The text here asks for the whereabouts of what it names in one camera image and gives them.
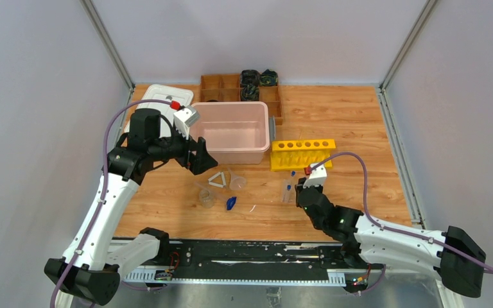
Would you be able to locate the small glass beaker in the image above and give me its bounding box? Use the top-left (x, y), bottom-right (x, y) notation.
top-left (199, 189), bottom-right (214, 209)

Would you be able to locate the clear plastic funnel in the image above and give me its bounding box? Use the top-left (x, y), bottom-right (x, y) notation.
top-left (227, 167), bottom-right (247, 191)

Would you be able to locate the blue test tube clamp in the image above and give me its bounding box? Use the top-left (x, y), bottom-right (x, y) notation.
top-left (225, 196), bottom-right (237, 211)

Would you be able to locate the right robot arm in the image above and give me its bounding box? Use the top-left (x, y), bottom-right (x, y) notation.
top-left (295, 184), bottom-right (486, 298)

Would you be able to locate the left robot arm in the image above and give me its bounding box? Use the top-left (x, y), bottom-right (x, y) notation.
top-left (44, 103), bottom-right (218, 307)

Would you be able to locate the white clay triangle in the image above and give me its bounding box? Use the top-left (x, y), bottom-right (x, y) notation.
top-left (207, 171), bottom-right (227, 188)

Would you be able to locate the clear plastic bag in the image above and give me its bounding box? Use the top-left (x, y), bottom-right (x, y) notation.
top-left (281, 178), bottom-right (297, 204)

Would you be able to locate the pink plastic storage bin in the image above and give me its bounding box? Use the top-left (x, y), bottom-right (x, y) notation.
top-left (190, 101), bottom-right (270, 165)

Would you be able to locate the yellow test tube rack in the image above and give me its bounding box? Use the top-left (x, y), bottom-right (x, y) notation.
top-left (270, 139), bottom-right (336, 171)

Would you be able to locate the wooden compartment tray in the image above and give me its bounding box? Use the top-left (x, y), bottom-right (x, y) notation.
top-left (198, 73), bottom-right (284, 125)

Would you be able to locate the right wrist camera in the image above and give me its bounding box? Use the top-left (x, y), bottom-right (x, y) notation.
top-left (303, 163), bottom-right (327, 188)

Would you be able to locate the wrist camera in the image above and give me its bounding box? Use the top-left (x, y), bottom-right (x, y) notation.
top-left (303, 163), bottom-right (327, 188)
top-left (173, 105), bottom-right (200, 140)

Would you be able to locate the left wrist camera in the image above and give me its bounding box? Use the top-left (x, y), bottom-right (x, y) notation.
top-left (173, 105), bottom-right (200, 140)

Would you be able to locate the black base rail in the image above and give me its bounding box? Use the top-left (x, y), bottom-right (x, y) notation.
top-left (65, 237), bottom-right (454, 286)

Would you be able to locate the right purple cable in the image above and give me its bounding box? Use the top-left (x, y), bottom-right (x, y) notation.
top-left (305, 151), bottom-right (493, 284)

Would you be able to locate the purple cable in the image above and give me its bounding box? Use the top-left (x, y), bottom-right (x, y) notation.
top-left (305, 151), bottom-right (493, 284)
top-left (49, 99), bottom-right (182, 308)

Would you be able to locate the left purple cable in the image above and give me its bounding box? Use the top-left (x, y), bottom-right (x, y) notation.
top-left (49, 99), bottom-right (182, 308)

